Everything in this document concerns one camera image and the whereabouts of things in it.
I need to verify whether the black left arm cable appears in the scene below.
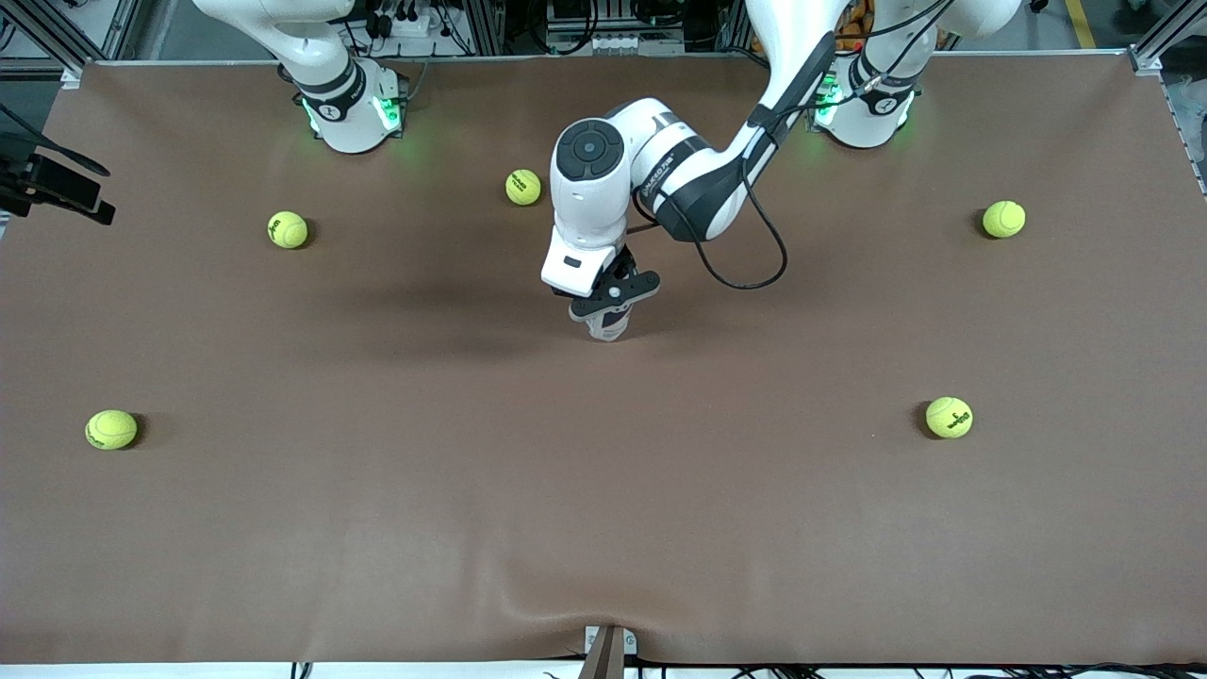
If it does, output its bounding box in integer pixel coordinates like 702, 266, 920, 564
646, 0, 953, 291

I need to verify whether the brown table mat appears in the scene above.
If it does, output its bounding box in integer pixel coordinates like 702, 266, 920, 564
0, 52, 1207, 666

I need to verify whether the orange snack bag pile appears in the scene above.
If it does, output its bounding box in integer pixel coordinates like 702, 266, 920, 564
835, 0, 873, 48

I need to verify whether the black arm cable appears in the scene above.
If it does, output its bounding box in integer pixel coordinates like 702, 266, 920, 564
646, 0, 953, 291
0, 102, 112, 178

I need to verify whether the aluminium station frame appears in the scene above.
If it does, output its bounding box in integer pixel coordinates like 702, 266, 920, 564
0, 0, 1207, 91

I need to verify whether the white power strip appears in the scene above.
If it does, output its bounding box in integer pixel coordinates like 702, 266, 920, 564
589, 33, 685, 56

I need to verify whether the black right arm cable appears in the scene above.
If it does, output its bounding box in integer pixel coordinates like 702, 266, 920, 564
0, 102, 112, 178

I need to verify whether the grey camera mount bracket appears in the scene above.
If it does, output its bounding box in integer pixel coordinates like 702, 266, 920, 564
585, 624, 638, 679

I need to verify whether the power strip with black plugs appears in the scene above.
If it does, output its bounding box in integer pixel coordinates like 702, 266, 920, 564
363, 0, 458, 58

